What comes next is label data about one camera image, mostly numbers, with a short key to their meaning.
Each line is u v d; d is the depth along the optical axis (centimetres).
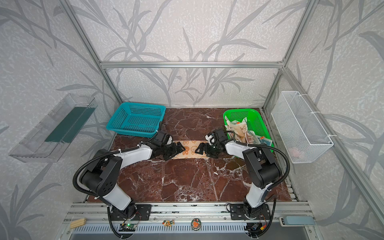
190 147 96
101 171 49
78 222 71
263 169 49
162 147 74
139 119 114
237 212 73
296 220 67
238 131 102
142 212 74
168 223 71
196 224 71
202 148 83
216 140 78
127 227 72
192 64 96
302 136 62
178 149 85
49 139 63
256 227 75
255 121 107
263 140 95
